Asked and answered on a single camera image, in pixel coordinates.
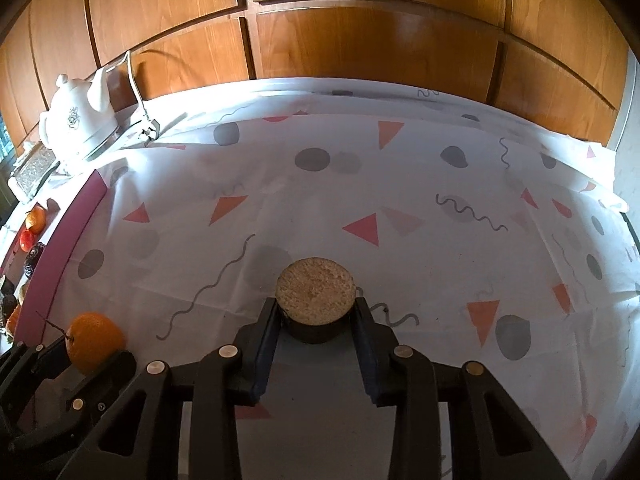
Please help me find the wooden cabinet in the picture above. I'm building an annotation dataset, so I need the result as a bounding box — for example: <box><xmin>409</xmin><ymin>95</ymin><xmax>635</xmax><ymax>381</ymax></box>
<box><xmin>0</xmin><ymin>0</ymin><xmax>631</xmax><ymax>161</ymax></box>

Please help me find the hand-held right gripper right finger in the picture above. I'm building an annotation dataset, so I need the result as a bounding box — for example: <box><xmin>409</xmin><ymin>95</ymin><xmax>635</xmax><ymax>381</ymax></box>
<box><xmin>351</xmin><ymin>296</ymin><xmax>571</xmax><ymax>480</ymax></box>

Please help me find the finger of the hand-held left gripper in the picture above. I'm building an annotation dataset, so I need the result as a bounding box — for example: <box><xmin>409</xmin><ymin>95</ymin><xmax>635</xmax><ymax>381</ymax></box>
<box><xmin>55</xmin><ymin>350</ymin><xmax>137</xmax><ymax>431</ymax></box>
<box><xmin>0</xmin><ymin>340</ymin><xmax>68</xmax><ymax>386</ymax></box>

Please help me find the white patterned tablecloth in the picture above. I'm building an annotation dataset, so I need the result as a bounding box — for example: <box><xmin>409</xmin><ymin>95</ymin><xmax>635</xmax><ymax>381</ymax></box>
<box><xmin>0</xmin><ymin>76</ymin><xmax>640</xmax><ymax>480</ymax></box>

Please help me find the orange with stem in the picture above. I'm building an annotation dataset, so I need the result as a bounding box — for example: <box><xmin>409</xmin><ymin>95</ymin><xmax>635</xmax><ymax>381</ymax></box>
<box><xmin>37</xmin><ymin>310</ymin><xmax>126</xmax><ymax>375</ymax></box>

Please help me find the white plug connector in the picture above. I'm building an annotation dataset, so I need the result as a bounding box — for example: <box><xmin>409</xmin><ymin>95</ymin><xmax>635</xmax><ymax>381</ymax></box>
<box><xmin>137</xmin><ymin>117</ymin><xmax>161</xmax><ymax>143</ymax></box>

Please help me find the glass tray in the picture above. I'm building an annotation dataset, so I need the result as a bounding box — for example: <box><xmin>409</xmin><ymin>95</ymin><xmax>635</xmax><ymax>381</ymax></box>
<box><xmin>7</xmin><ymin>142</ymin><xmax>57</xmax><ymax>198</ymax></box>

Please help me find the large dark round block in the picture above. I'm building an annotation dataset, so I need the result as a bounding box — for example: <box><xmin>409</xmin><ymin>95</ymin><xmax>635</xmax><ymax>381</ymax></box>
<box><xmin>275</xmin><ymin>257</ymin><xmax>357</xmax><ymax>345</ymax></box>

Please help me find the white teapot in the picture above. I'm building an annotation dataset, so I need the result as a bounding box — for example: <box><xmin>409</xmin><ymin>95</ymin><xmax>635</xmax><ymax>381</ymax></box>
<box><xmin>39</xmin><ymin>67</ymin><xmax>126</xmax><ymax>168</ymax></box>

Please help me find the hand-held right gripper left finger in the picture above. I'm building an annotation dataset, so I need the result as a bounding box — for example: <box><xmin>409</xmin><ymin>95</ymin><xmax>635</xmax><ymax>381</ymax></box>
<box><xmin>56</xmin><ymin>297</ymin><xmax>281</xmax><ymax>480</ymax></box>

